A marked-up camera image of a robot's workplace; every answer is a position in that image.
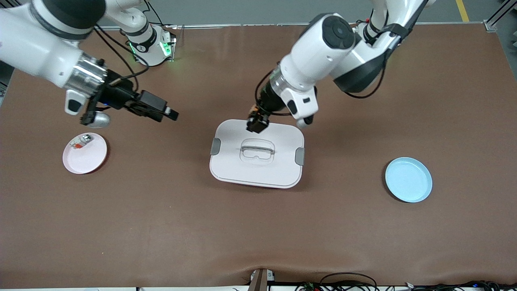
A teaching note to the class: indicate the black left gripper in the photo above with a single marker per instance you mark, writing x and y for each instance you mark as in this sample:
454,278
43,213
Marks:
267,101

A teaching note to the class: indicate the white lidded storage box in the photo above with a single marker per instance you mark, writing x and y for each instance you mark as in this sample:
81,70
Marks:
258,173

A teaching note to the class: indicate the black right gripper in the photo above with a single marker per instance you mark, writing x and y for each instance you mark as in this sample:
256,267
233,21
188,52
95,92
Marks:
118,96

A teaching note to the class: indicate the brown bracket post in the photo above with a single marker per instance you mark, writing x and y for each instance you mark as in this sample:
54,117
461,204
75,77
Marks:
258,281

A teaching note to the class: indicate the light blue round plate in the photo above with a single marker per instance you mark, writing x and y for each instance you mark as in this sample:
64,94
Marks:
408,180

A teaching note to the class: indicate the red silver small switch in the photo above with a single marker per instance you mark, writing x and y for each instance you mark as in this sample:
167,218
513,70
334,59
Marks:
80,142

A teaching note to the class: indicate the orange black push switch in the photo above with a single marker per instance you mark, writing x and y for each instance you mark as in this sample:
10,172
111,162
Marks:
254,109

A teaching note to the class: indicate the brown table mat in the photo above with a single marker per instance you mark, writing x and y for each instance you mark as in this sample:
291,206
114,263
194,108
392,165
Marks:
258,226

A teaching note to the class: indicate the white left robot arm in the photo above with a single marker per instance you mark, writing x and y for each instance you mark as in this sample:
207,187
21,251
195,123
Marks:
315,60

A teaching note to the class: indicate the pink round plate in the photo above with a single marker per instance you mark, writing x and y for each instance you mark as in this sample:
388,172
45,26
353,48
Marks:
87,159

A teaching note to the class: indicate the grey box latch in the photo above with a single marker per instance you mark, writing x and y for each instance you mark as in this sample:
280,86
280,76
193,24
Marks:
215,146
299,156

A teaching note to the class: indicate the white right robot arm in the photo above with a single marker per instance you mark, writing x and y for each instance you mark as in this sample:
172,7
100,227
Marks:
36,48

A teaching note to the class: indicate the aluminium frame profile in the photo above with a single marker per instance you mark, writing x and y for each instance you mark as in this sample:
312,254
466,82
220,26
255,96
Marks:
501,12

